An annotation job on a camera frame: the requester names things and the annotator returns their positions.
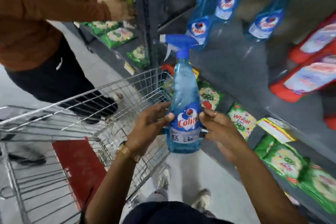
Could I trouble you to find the person's left hand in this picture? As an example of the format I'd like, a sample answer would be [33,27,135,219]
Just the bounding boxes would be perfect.
[126,102,175,158]

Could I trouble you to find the person's right hand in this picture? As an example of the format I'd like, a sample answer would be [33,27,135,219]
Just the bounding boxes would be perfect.
[199,108,250,164]

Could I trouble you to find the person's left forearm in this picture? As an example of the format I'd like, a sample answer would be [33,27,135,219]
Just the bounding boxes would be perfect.
[84,150,143,224]

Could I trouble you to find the person's right forearm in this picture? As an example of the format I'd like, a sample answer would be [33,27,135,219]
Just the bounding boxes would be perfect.
[233,148,308,224]

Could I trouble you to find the green detergent packet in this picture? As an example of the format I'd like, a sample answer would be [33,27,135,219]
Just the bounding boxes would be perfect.
[299,164,336,215]
[101,27,137,49]
[254,135,308,188]
[227,102,257,142]
[126,45,149,68]
[88,20,122,35]
[198,82,224,110]

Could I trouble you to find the gold wrist watch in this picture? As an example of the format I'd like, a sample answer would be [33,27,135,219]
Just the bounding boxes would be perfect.
[115,141,142,163]

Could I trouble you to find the person's left beige shoe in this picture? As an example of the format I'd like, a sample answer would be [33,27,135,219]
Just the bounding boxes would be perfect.
[157,168,172,191]

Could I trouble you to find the person's beige shoe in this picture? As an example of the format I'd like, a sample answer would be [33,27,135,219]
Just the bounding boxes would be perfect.
[157,168,172,191]
[191,189,212,210]

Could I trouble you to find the grey metal store shelf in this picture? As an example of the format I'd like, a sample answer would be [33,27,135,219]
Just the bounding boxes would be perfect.
[62,0,336,224]

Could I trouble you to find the person's grey trousers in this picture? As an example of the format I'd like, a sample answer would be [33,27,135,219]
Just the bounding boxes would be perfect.
[131,187,169,206]

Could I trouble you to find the person's right beige shoe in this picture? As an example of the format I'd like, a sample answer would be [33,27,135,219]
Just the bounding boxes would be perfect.
[191,189,212,210]

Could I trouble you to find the person's dark shirt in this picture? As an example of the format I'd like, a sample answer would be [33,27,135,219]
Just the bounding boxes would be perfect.
[122,201,235,224]

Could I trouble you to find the red cart seat flap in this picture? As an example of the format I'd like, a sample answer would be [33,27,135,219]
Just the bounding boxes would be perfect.
[52,137,107,212]

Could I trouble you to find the red detergent refill pouch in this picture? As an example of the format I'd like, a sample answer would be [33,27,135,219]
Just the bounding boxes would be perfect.
[288,12,336,65]
[269,53,336,103]
[324,115,336,131]

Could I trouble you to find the metal wire shopping cart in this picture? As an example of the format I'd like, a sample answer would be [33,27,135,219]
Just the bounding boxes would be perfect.
[0,67,174,224]

